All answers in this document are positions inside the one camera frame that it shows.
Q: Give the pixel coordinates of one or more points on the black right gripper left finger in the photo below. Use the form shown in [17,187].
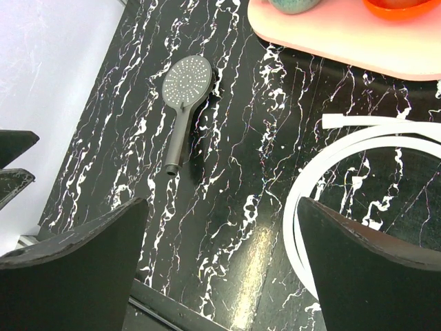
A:
[78,280]

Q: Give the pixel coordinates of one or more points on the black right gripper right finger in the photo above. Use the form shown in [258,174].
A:
[366,279]

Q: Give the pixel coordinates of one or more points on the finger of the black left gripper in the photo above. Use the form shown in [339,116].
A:
[12,182]
[15,142]

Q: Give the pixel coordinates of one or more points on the grey shower head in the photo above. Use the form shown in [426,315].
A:
[187,84]

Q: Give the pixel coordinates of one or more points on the pink three-tier shelf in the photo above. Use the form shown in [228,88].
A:
[347,32]

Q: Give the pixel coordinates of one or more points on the orange bowl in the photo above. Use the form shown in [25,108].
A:
[400,10]

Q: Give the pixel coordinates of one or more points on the teal ceramic mug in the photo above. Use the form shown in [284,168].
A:
[294,6]

